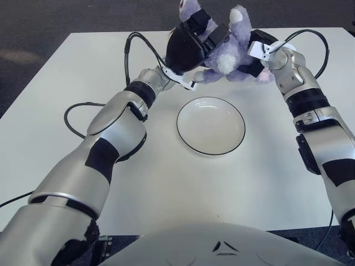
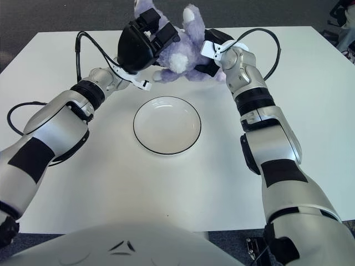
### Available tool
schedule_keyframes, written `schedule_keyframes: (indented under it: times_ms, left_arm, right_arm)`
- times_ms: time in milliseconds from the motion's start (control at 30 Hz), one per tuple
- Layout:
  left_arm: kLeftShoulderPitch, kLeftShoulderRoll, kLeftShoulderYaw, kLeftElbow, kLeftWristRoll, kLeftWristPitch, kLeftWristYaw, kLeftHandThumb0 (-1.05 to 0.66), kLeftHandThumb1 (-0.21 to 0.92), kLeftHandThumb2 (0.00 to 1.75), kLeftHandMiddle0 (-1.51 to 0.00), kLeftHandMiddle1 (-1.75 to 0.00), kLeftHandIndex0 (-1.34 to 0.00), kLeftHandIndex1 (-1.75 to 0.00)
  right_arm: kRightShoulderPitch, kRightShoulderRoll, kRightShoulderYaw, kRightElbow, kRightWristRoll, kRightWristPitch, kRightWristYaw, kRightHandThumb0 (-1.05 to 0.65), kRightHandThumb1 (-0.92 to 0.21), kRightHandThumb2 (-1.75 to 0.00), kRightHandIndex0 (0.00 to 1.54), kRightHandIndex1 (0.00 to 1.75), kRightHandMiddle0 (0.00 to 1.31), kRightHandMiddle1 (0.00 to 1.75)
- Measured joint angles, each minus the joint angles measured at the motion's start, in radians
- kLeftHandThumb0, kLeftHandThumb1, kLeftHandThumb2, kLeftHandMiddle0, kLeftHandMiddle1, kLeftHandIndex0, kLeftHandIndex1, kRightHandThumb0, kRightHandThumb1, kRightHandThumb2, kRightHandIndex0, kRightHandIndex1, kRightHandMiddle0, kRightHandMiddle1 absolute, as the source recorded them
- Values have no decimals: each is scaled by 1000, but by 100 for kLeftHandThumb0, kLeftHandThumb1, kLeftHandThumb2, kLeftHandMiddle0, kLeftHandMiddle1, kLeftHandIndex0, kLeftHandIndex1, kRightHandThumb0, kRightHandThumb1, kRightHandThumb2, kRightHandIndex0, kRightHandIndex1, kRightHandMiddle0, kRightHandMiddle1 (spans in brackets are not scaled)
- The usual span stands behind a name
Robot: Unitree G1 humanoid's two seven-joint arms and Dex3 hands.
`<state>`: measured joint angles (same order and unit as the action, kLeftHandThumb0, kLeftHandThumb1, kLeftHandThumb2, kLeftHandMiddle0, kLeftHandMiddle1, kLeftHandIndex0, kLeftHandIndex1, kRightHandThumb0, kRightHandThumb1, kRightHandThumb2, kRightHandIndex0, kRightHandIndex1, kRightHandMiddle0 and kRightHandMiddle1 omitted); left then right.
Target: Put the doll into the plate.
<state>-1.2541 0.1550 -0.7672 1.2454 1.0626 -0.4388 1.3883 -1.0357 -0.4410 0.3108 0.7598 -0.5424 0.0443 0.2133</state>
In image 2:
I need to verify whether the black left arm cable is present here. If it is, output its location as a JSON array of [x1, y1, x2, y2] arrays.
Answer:
[[7, 31, 124, 167]]

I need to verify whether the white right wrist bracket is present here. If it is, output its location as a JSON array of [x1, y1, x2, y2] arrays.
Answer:
[[201, 40, 224, 60]]

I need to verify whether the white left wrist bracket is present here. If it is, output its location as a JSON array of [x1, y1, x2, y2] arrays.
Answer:
[[115, 65, 153, 91]]

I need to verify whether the black office chair base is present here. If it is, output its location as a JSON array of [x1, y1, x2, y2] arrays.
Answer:
[[328, 5, 347, 28]]

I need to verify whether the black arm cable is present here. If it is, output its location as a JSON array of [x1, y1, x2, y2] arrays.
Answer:
[[221, 27, 282, 81], [7, 31, 124, 167]]

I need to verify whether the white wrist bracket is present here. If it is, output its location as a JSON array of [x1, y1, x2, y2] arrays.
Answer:
[[115, 65, 153, 91], [201, 40, 224, 60]]

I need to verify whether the grey robot torso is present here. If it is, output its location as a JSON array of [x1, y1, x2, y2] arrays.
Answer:
[[0, 221, 250, 266]]

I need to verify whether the purple plush bunny doll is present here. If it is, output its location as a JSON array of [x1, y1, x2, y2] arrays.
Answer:
[[134, 0, 227, 84]]

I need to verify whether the metal table leg bracket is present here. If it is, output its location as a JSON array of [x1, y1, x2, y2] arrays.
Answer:
[[245, 237, 271, 266]]

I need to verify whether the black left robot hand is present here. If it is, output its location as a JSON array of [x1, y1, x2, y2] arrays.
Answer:
[[116, 8, 180, 74]]

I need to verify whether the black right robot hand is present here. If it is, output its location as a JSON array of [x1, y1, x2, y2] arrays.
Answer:
[[194, 28, 235, 78]]

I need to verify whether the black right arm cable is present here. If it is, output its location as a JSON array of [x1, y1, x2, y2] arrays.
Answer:
[[221, 27, 282, 81]]

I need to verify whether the white plate with black rim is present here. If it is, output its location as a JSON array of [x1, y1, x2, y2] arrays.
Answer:
[[133, 96, 202, 156]]

